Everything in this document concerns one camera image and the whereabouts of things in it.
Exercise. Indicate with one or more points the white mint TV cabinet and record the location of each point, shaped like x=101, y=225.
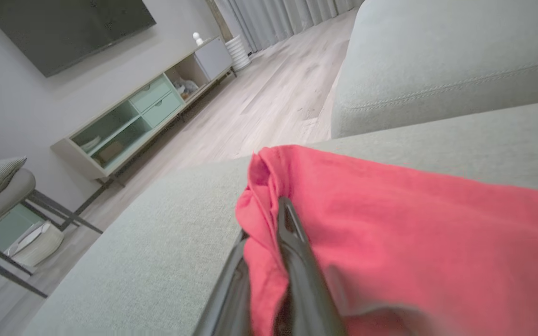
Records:
x=157, y=100

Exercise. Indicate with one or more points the grey-green sofa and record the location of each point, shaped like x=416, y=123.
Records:
x=157, y=261

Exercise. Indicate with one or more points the grey padded metal-frame chair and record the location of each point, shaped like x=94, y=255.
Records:
x=3, y=200

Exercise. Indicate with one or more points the small white figurine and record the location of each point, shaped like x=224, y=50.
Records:
x=197, y=38

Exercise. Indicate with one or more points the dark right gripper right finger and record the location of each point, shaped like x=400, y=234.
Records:
x=304, y=284

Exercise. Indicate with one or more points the black wall television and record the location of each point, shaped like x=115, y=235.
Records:
x=63, y=28

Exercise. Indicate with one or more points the white ribbed cylinder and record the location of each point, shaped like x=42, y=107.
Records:
x=238, y=52

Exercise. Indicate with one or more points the brown box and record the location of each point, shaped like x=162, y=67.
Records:
x=110, y=150

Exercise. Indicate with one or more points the grey stitched sofa cushion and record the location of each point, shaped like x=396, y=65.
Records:
x=437, y=60

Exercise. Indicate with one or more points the light grey curtain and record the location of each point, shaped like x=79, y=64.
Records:
x=287, y=16

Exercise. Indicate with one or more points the white stacked plates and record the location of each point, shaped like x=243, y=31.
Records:
x=89, y=143

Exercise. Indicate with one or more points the red white basketball jersey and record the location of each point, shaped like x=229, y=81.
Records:
x=414, y=242

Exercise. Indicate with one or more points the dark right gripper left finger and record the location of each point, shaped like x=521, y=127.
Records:
x=231, y=294

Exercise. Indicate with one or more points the small toy in cabinet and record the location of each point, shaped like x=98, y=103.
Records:
x=186, y=87

